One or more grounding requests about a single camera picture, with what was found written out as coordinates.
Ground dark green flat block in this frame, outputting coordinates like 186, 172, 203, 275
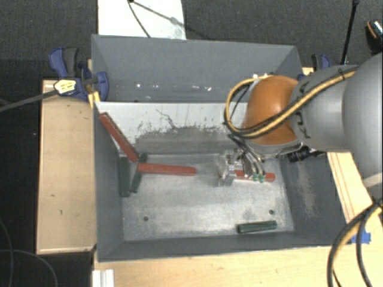
130, 152, 148, 194
236, 220, 278, 235

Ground red-brown flat block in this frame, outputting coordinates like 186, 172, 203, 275
233, 169, 276, 183
98, 114, 140, 163
136, 162, 197, 177

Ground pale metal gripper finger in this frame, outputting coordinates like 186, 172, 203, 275
220, 159, 236, 179
214, 172, 238, 188

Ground grey metal bin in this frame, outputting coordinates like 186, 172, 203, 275
90, 33, 351, 262

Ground pale wood flat board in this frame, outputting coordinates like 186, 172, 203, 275
36, 79, 98, 255

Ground black cylinder on white bracket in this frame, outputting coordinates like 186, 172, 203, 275
288, 146, 326, 163

